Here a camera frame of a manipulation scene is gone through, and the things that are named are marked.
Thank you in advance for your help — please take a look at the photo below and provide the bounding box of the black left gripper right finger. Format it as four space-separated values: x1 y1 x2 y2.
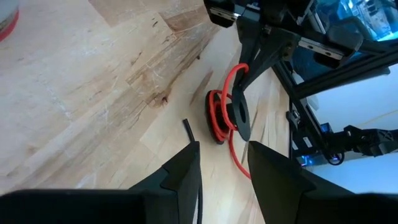
248 141 354 224

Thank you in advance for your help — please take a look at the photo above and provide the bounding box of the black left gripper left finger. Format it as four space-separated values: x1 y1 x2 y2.
129 141 203 224

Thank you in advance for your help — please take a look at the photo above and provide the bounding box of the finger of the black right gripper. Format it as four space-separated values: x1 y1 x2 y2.
238 18 265 71
238 29 301 91

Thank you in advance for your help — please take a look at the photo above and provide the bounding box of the black plastic spool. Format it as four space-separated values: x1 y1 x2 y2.
204 85 252 146

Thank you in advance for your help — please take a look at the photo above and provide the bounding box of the long thin red cord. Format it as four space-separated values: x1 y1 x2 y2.
208 63 252 180

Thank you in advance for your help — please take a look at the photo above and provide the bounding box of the tape roll with red dispenser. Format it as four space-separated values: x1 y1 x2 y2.
0 0 20 43

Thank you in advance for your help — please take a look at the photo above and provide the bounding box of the short black cord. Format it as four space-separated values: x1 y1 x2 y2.
182 118 196 143

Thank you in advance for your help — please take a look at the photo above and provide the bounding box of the black aluminium table frame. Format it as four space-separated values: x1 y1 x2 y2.
272 40 398 166

